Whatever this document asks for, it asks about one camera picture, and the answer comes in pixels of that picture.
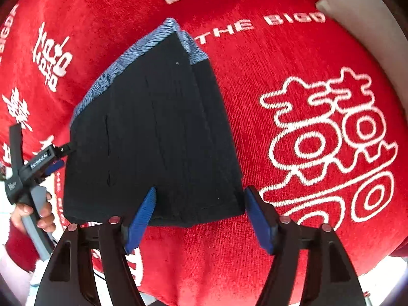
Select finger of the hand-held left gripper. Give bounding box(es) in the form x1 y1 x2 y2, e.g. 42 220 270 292
53 144 77 159
38 160 66 180

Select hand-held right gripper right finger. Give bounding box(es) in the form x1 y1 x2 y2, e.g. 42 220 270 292
244 185 367 306

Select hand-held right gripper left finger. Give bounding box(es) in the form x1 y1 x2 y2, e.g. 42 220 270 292
37 186 157 306

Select dark pants with blue waistband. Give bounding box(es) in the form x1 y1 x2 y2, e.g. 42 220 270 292
62 17 243 228

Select person's left forearm red sleeve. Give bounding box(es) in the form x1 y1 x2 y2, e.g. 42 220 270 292
4 220 43 274

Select person's left hand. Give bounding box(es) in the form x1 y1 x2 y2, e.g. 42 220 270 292
10 191 57 234

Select red printed blanket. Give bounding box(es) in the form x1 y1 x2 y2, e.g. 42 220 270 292
0 0 408 306

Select white pillow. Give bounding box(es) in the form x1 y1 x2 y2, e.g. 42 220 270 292
315 0 404 83

